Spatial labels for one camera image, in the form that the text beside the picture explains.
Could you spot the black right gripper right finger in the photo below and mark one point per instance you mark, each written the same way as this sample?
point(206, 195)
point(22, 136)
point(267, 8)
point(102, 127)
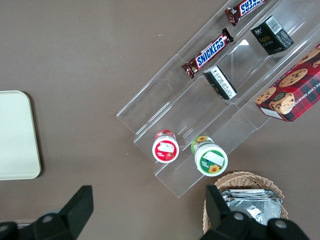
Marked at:
point(220, 212)

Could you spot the light wicker basket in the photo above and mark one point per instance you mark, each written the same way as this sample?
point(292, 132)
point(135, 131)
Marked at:
point(250, 178)

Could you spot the silver foil packet stack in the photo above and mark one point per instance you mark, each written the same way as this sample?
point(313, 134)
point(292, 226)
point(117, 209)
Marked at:
point(252, 202)

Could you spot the clear acrylic stepped stand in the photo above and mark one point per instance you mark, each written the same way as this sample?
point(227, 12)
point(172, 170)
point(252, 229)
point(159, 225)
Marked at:
point(190, 120)

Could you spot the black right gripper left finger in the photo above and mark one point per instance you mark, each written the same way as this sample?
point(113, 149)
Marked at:
point(75, 212)

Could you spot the Snickers chocolate bar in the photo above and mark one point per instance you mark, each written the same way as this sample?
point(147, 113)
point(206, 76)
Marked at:
point(246, 8)
point(208, 53)

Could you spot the red tartan cookie box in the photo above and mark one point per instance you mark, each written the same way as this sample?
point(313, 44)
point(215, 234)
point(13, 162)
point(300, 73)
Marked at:
point(292, 90)

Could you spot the small black carton box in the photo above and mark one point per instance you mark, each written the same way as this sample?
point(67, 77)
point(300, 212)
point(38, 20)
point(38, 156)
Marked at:
point(271, 37)
point(221, 83)

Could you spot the cream plastic tray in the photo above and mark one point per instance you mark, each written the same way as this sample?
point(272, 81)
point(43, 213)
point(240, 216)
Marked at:
point(15, 135)

